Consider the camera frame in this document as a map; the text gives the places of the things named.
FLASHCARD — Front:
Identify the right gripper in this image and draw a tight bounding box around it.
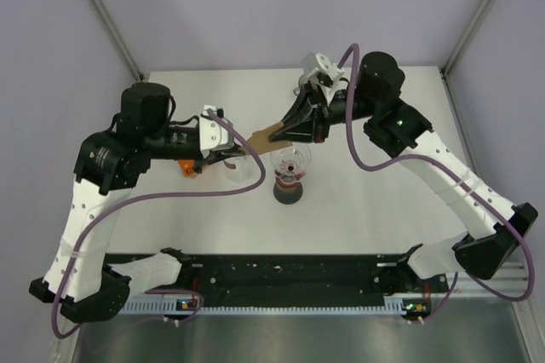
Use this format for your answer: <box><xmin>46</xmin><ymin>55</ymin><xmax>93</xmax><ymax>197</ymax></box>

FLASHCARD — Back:
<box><xmin>268</xmin><ymin>81</ymin><xmax>377</xmax><ymax>145</ymax></box>

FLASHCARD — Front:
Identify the brown paper coffee filter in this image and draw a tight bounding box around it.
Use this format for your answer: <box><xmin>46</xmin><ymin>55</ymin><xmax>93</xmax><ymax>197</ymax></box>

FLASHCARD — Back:
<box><xmin>247</xmin><ymin>122</ymin><xmax>293</xmax><ymax>155</ymax></box>

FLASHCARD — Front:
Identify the orange coffee filter box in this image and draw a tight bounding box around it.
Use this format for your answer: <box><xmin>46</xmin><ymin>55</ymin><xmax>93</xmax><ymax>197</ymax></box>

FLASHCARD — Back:
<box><xmin>177</xmin><ymin>159</ymin><xmax>206</xmax><ymax>178</ymax></box>

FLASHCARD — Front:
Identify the clear glass dripper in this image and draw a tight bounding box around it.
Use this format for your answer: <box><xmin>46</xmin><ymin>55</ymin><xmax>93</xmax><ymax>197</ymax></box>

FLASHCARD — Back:
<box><xmin>270</xmin><ymin>144</ymin><xmax>312</xmax><ymax>183</ymax></box>

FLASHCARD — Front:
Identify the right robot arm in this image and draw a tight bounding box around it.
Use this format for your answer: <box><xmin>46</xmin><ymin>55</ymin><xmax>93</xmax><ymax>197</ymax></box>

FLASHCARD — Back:
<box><xmin>269</xmin><ymin>43</ymin><xmax>537</xmax><ymax>291</ymax></box>

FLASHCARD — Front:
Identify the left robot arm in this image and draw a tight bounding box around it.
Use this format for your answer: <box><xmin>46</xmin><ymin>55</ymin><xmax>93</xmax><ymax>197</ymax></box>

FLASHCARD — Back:
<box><xmin>29</xmin><ymin>83</ymin><xmax>249</xmax><ymax>339</ymax></box>

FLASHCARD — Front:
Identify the grey plastic dripper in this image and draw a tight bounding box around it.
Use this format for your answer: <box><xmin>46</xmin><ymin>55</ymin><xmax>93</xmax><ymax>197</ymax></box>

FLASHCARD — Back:
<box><xmin>292</xmin><ymin>75</ymin><xmax>307</xmax><ymax>98</ymax></box>

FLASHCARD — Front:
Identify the clear glass beaker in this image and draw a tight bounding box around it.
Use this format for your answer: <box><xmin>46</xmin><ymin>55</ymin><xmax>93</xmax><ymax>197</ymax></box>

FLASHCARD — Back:
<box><xmin>223</xmin><ymin>155</ymin><xmax>254</xmax><ymax>184</ymax></box>

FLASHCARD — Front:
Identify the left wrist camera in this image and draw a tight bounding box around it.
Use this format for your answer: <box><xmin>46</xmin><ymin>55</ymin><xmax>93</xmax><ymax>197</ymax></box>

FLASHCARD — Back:
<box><xmin>198</xmin><ymin>105</ymin><xmax>234</xmax><ymax>158</ymax></box>

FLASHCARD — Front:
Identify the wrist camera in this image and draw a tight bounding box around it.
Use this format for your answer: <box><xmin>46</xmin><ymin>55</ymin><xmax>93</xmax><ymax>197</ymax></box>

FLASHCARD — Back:
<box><xmin>198</xmin><ymin>105</ymin><xmax>234</xmax><ymax>158</ymax></box>
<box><xmin>298</xmin><ymin>53</ymin><xmax>345</xmax><ymax>97</ymax></box>

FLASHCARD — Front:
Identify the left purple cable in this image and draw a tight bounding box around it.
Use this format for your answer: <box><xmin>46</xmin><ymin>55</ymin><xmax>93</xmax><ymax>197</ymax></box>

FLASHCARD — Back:
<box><xmin>50</xmin><ymin>109</ymin><xmax>267</xmax><ymax>341</ymax></box>

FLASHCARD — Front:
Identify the purple cable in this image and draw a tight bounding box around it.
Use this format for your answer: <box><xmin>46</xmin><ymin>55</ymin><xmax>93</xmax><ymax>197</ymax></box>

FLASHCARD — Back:
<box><xmin>338</xmin><ymin>43</ymin><xmax>536</xmax><ymax>326</ymax></box>
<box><xmin>50</xmin><ymin>109</ymin><xmax>267</xmax><ymax>341</ymax></box>

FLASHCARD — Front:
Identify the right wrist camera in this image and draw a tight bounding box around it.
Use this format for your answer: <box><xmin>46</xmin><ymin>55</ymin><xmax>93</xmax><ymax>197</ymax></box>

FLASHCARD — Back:
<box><xmin>298</xmin><ymin>53</ymin><xmax>345</xmax><ymax>97</ymax></box>

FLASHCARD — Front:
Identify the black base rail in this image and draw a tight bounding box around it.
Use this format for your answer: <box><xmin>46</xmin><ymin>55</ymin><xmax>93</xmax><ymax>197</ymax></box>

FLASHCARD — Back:
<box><xmin>104</xmin><ymin>253</ymin><xmax>448</xmax><ymax>307</ymax></box>

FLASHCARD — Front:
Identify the grey slotted cable duct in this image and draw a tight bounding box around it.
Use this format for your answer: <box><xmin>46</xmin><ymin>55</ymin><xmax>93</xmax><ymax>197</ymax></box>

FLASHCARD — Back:
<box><xmin>119</xmin><ymin>297</ymin><xmax>189</xmax><ymax>314</ymax></box>

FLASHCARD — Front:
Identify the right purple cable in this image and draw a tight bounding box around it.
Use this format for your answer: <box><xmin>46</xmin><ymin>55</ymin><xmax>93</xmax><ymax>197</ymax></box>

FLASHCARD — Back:
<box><xmin>338</xmin><ymin>43</ymin><xmax>536</xmax><ymax>326</ymax></box>

